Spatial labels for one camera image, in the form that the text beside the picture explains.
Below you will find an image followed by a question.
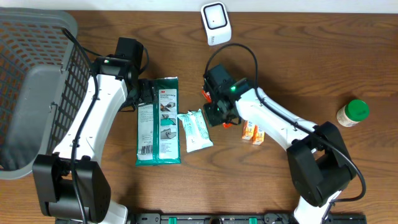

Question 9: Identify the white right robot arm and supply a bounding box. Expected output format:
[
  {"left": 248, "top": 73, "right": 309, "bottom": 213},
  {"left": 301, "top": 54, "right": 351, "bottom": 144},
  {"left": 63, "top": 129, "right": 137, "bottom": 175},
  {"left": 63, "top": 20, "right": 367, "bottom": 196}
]
[{"left": 203, "top": 65, "right": 356, "bottom": 223}]

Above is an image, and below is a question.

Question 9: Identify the red snack packet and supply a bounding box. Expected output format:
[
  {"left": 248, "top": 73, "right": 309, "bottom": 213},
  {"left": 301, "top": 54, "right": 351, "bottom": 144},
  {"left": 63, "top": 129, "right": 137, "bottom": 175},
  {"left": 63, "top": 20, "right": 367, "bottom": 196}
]
[{"left": 201, "top": 90, "right": 234, "bottom": 128}]

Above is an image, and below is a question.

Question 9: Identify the white barcode scanner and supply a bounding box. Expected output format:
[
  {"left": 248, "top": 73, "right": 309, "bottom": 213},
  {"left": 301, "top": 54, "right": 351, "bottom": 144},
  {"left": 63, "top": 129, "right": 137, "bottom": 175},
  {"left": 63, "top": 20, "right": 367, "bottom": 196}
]
[{"left": 200, "top": 1, "right": 232, "bottom": 46}]

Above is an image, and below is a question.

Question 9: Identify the light teal snack packet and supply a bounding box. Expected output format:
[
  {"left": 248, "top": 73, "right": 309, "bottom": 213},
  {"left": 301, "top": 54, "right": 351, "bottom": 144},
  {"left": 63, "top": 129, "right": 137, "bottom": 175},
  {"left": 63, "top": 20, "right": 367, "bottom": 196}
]
[{"left": 177, "top": 109, "right": 213, "bottom": 152}]

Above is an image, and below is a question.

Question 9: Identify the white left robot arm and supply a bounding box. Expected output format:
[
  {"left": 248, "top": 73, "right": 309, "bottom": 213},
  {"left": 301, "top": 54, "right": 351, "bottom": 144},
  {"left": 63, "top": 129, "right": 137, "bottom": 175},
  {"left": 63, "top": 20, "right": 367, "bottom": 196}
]
[{"left": 32, "top": 37, "right": 155, "bottom": 223}]

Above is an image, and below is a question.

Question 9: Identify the green white wipes pack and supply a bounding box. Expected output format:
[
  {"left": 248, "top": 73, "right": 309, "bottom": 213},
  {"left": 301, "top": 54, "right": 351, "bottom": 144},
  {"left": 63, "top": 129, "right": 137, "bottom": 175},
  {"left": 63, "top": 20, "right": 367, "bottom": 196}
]
[{"left": 136, "top": 77, "right": 180, "bottom": 166}]

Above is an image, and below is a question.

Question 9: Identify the orange juice box pair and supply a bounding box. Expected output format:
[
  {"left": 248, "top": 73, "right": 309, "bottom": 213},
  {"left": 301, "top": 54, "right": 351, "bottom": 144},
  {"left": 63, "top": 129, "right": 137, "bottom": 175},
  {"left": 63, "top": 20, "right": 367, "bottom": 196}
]
[{"left": 242, "top": 121, "right": 265, "bottom": 145}]

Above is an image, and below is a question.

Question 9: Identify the grey plastic mesh basket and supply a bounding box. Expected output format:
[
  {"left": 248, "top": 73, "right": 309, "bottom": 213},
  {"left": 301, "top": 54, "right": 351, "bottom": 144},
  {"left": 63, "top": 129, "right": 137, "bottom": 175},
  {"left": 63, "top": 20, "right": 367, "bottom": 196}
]
[{"left": 1, "top": 7, "right": 90, "bottom": 180}]

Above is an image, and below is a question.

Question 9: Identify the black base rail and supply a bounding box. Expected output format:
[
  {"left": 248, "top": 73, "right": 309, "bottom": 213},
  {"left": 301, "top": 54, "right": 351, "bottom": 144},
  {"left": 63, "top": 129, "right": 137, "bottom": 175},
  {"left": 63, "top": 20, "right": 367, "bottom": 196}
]
[{"left": 130, "top": 213, "right": 368, "bottom": 224}]

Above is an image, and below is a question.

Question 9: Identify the green lid white jar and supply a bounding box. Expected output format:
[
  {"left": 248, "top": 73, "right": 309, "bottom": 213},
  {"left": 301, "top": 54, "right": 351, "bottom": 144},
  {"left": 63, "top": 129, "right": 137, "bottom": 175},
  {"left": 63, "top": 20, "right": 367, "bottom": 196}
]
[{"left": 336, "top": 100, "right": 370, "bottom": 128}]

